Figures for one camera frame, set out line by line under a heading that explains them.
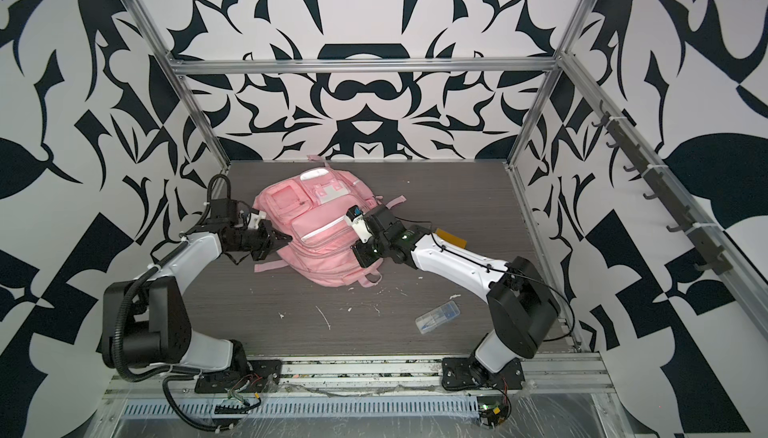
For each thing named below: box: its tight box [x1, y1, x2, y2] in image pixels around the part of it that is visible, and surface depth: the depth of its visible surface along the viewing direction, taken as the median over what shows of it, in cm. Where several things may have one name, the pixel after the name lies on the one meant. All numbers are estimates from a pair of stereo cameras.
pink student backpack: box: [252, 156, 407, 286], surface depth 91 cm
